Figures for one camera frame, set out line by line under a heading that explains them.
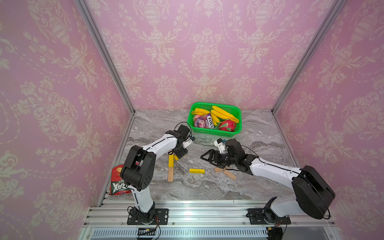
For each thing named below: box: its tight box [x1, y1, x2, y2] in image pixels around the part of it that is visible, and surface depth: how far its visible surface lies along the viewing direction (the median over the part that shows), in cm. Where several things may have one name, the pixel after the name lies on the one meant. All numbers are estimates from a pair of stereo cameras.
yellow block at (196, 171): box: [189, 168, 206, 174], surface depth 90 cm
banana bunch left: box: [191, 108, 211, 116], surface depth 112 cm
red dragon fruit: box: [219, 119, 237, 132], surface depth 103 cm
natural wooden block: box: [167, 167, 174, 182], surface depth 90 cm
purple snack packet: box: [194, 113, 215, 129], surface depth 108 cm
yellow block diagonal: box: [168, 154, 175, 168], surface depth 94 cm
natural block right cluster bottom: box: [224, 169, 237, 180], surface depth 89 cm
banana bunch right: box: [210, 105, 240, 126], surface depth 111 cm
